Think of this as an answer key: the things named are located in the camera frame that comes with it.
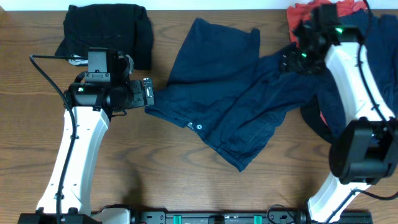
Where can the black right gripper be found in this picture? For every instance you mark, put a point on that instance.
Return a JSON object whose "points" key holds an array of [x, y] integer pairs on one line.
{"points": [[289, 62]]}

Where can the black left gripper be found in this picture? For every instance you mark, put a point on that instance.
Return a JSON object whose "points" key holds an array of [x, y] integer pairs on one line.
{"points": [[139, 99]]}

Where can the navy blue shorts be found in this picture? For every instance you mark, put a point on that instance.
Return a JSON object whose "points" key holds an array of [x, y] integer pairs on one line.
{"points": [[234, 99]]}

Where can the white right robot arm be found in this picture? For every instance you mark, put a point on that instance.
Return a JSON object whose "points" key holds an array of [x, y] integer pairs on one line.
{"points": [[366, 151]]}

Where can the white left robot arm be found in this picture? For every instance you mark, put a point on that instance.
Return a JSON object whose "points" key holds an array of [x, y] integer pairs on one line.
{"points": [[67, 198]]}

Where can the red orange garment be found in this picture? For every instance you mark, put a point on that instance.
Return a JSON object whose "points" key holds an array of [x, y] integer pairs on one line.
{"points": [[301, 12]]}

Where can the black garment under pile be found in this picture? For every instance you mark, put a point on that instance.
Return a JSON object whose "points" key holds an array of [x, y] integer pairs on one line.
{"points": [[312, 115]]}

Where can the folded black garment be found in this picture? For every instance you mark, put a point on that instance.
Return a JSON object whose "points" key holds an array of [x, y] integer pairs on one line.
{"points": [[122, 27]]}

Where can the navy blue garment pile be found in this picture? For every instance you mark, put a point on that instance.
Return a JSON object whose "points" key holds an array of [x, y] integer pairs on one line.
{"points": [[381, 45]]}

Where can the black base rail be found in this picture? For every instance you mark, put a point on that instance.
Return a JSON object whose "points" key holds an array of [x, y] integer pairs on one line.
{"points": [[276, 214]]}

